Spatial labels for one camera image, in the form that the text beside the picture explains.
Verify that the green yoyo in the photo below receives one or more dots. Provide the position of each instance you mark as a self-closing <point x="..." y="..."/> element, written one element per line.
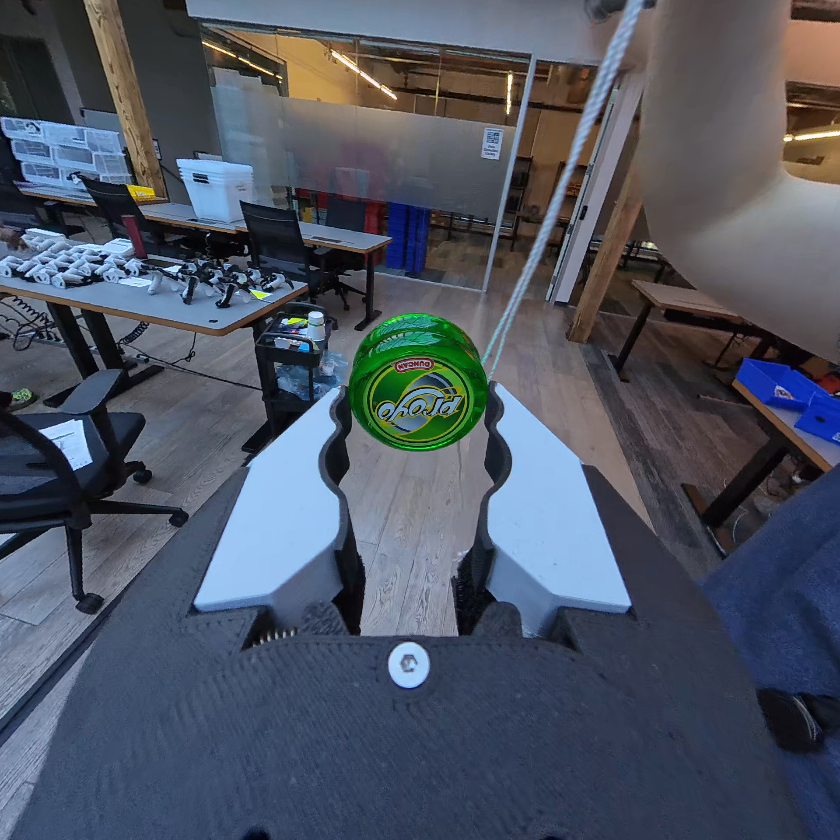
<point x="420" y="400"/>

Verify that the grey table with black legs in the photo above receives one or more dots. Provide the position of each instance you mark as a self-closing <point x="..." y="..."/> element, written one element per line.
<point x="164" y="305"/>

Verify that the stack of clear plastic bins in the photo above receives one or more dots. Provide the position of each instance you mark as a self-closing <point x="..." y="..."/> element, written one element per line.
<point x="65" y="151"/>

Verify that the white plastic bottle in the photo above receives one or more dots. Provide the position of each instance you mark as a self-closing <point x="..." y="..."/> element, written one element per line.
<point x="316" y="326"/>

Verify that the wood-edged work table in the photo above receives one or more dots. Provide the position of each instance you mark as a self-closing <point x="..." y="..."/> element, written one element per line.
<point x="774" y="433"/>

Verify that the white storage bin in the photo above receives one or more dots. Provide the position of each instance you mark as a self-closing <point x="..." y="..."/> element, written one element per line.
<point x="216" y="190"/>

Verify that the person's right forearm cream sleeve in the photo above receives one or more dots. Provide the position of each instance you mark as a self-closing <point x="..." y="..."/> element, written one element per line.
<point x="722" y="164"/>

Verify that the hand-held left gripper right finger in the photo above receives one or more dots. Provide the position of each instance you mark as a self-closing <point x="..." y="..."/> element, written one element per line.
<point x="551" y="525"/>

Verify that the blue plastic tray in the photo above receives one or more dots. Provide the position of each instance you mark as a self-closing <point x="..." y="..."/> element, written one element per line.
<point x="820" y="420"/>
<point x="774" y="384"/>

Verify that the dark red bottle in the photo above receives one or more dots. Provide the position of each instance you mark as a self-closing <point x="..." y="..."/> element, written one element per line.
<point x="136" y="236"/>

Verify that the person's blue clothing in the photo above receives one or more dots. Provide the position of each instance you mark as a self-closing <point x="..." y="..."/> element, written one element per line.
<point x="787" y="590"/>

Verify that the paper sign on glass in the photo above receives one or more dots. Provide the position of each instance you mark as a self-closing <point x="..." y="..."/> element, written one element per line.
<point x="493" y="144"/>

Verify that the pile of white grippers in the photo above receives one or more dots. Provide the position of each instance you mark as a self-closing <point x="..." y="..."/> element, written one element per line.
<point x="131" y="272"/>

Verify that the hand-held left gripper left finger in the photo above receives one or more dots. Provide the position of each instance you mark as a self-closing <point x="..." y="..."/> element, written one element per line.
<point x="275" y="525"/>

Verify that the stack of blue crates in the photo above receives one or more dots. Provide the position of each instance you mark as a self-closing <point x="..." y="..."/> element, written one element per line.
<point x="408" y="236"/>

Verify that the slanted wooden post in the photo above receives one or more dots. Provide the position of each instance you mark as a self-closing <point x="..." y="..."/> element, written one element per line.
<point x="607" y="269"/>

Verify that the black utility cart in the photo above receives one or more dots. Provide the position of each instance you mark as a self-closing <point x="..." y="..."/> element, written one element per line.
<point x="289" y="374"/>

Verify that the white paper sheet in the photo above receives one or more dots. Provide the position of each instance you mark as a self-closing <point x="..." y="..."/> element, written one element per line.
<point x="69" y="443"/>

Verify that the yellow box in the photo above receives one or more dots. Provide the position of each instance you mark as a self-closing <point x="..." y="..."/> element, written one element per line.
<point x="141" y="191"/>

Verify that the green patterned shoe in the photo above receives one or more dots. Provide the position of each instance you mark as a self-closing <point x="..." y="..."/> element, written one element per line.
<point x="22" y="397"/>

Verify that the long grey desk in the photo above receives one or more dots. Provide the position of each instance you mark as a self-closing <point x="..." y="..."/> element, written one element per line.
<point x="341" y="237"/>

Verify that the black mesh office chair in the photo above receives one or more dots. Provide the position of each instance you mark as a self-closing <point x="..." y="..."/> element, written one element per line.
<point x="282" y="253"/>
<point x="115" y="203"/>

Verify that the small wooden table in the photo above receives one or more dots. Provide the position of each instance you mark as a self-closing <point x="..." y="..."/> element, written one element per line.
<point x="682" y="298"/>

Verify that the black office chair with paper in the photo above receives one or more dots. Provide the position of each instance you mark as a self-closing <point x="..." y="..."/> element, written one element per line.
<point x="59" y="459"/>

